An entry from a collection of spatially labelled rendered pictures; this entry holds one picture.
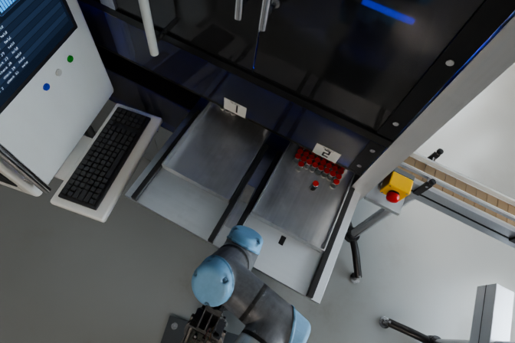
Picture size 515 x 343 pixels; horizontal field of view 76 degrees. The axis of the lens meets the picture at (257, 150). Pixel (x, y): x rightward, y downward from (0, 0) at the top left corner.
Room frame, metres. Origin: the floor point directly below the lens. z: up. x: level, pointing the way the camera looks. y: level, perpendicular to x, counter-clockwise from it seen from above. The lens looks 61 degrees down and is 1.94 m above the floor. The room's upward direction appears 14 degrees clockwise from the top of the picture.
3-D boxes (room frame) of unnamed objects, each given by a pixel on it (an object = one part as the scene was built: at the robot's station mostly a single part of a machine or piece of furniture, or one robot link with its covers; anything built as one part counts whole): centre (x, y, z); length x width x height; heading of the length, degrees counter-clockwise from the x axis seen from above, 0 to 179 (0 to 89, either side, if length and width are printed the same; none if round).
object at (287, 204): (0.48, -0.20, 0.90); 0.34 x 0.26 x 0.04; 165
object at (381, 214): (0.63, -0.64, 0.46); 0.09 x 0.09 x 0.77; 75
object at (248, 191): (0.36, 0.01, 0.91); 0.14 x 0.03 x 0.06; 164
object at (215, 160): (0.57, 0.13, 0.90); 0.34 x 0.26 x 0.04; 165
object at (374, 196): (0.57, -0.49, 0.87); 0.14 x 0.13 x 0.02; 165
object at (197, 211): (0.46, -0.01, 0.87); 0.70 x 0.48 x 0.02; 75
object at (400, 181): (0.53, -0.47, 0.99); 0.08 x 0.07 x 0.07; 165
